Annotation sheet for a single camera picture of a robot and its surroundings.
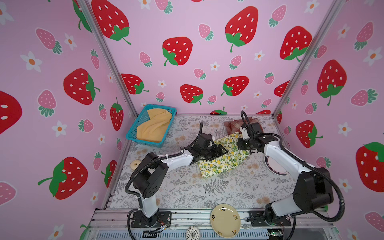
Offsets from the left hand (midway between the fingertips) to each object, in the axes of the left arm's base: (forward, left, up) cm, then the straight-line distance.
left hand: (226, 153), depth 84 cm
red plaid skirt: (+29, -10, -10) cm, 32 cm away
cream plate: (-31, +2, -14) cm, 34 cm away
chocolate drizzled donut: (-37, +19, -12) cm, 43 cm away
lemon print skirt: (0, -2, -12) cm, 12 cm away
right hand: (+7, -8, 0) cm, 11 cm away
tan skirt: (+25, +49, -10) cm, 56 cm away
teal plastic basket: (+25, +47, -10) cm, 55 cm away
